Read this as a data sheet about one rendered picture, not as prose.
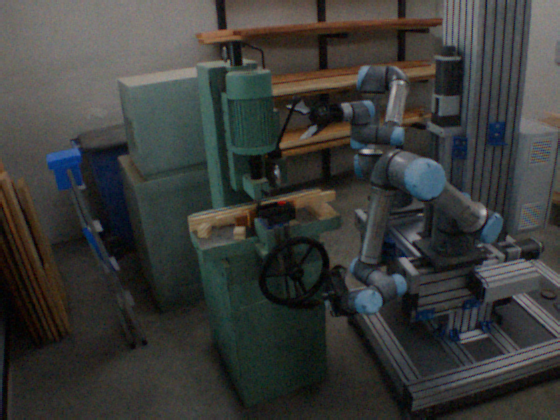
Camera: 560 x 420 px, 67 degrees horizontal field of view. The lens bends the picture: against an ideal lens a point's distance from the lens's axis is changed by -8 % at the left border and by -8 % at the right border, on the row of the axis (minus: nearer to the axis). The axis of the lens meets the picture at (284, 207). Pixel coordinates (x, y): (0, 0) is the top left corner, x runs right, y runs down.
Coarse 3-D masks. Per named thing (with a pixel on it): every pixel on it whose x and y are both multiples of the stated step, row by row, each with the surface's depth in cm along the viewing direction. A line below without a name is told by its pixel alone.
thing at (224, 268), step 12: (300, 252) 191; (312, 252) 194; (216, 264) 194; (228, 264) 181; (240, 264) 181; (252, 264) 184; (276, 264) 188; (228, 276) 181; (240, 276) 183; (252, 276) 186
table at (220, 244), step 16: (304, 208) 201; (304, 224) 187; (320, 224) 190; (336, 224) 194; (192, 240) 188; (208, 240) 179; (224, 240) 178; (240, 240) 178; (256, 240) 180; (208, 256) 174; (224, 256) 177
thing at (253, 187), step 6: (246, 174) 195; (246, 180) 191; (252, 180) 188; (258, 180) 188; (264, 180) 187; (246, 186) 193; (252, 186) 185; (258, 186) 185; (264, 186) 186; (252, 192) 187; (258, 192) 186; (258, 198) 187
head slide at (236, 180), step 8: (224, 96) 183; (224, 104) 185; (224, 112) 188; (224, 120) 190; (224, 128) 193; (232, 152) 190; (232, 160) 192; (240, 160) 193; (248, 160) 194; (232, 168) 194; (240, 168) 194; (248, 168) 196; (264, 168) 199; (232, 176) 197; (240, 176) 195; (232, 184) 200; (240, 184) 197
